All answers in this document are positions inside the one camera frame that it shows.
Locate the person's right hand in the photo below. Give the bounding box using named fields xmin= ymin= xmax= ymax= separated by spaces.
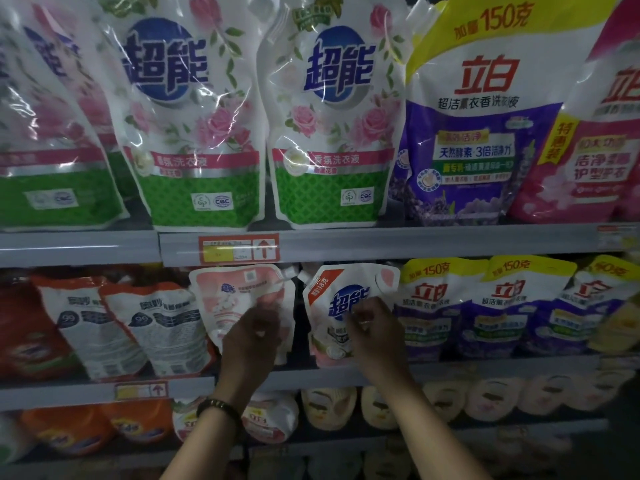
xmin=345 ymin=297 xmax=411 ymax=388

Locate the person's left hand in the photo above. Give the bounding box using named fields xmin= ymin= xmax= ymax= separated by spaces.
xmin=215 ymin=303 xmax=283 ymax=406

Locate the grey metal shelf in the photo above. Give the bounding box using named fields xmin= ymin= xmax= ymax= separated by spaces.
xmin=0 ymin=199 xmax=640 ymax=480

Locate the magenta Liby pouch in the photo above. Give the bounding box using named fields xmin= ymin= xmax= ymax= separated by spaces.
xmin=510 ymin=0 xmax=640 ymax=224

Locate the person's right forearm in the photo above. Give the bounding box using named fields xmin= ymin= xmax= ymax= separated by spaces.
xmin=380 ymin=375 xmax=491 ymax=480

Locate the row of red detergent bottles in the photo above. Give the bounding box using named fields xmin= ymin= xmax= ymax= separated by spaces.
xmin=0 ymin=275 xmax=76 ymax=381

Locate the white pink-label bottle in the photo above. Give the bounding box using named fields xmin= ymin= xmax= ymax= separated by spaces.
xmin=240 ymin=391 xmax=301 ymax=446

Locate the white green-label bottle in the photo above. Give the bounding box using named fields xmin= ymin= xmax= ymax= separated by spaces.
xmin=172 ymin=397 xmax=206 ymax=441

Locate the red-framed price tag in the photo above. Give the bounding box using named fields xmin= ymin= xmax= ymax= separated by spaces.
xmin=115 ymin=381 xmax=171 ymax=401
xmin=598 ymin=225 xmax=640 ymax=251
xmin=198 ymin=235 xmax=281 ymax=264

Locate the row of pale yellow bottles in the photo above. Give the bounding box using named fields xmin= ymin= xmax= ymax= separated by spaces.
xmin=302 ymin=359 xmax=640 ymax=431

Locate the row of pale round packs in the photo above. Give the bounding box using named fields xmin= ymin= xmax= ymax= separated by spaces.
xmin=250 ymin=425 xmax=601 ymax=480

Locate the dark beaded bracelet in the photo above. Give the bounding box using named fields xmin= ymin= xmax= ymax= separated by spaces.
xmin=196 ymin=397 xmax=243 ymax=426

